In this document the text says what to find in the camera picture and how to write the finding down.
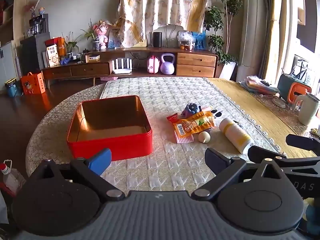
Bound orange gift box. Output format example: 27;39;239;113
20;72;46;95

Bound cream quilted mat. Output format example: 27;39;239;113
100;76;279;195

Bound purple toy figure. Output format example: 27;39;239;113
182;102;202;118

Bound black mini fridge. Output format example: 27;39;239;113
20;34;52;70

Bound wooden shelving wall cabinet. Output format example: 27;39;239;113
0;0;20;90

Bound wooden tv cabinet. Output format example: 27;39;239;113
41;47;219;85

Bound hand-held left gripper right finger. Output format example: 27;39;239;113
191;147;285;201

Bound white bottle yellow label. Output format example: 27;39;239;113
219;117;254;154

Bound beige patterned tablecloth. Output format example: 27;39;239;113
25;84;105;178

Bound black coffee machine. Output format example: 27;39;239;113
29;14;49;34

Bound red and orange box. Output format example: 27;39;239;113
45;37;66;55

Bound blue bucket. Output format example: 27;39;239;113
5;78;22;97

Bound orange snack packet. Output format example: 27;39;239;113
167;112;216;138

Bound blue picture box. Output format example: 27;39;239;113
192;32;207;50

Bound grey scalloped chair back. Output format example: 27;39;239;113
152;24;187;48

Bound black cylinder speaker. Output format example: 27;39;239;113
152;32;163;48

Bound plastic bottle red cap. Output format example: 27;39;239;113
0;159;25;197

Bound pink toy suitcase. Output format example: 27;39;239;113
147;56;160;74

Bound pink comb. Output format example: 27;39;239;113
175;130;194;144

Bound plastic bag with fruit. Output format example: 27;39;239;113
177;31;195;50

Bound floral cloth cover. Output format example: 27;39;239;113
117;0;215;49

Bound blue picture card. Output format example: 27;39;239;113
107;29;121;48

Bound white kettle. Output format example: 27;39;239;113
291;92;320;126

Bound pink plush doll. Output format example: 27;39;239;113
94;20;109;50

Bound teal and orange container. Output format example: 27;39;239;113
277;74;312;104

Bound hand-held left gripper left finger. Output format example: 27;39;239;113
31;148;125;202

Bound red tin box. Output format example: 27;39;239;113
66;95;153;161

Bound beige standing air conditioner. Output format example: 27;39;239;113
236;0;270;80

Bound purple kettlebell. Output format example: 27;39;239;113
160;53;175;75

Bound white printed snack box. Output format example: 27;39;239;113
46;45;60;67

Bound orchid plant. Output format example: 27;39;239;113
62;32;80;59

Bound white router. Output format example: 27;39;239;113
112;57;133;74

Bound person's right hand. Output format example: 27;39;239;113
305;203;320;228

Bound plant in patterned pot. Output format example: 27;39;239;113
81;20;100;51

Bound grey-armed sunglasses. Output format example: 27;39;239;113
209;108;242;128

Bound tall green potted tree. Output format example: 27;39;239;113
204;0;243;80

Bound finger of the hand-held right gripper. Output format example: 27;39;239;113
247;145;320;168
286;134;320;152

